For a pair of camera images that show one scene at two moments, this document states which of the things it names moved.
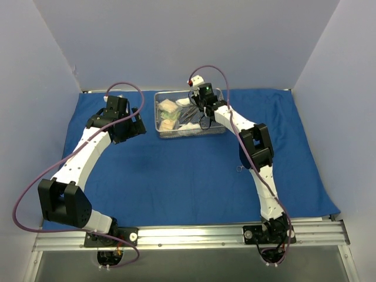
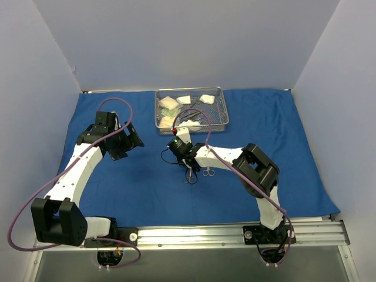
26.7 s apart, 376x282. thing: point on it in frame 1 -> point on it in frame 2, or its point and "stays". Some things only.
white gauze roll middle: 183,101 stays
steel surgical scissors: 194,108 -> 208,172
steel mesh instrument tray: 178,115 stays
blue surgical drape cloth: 144,181 stays
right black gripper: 201,104 -> 189,163
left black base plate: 129,234 stays
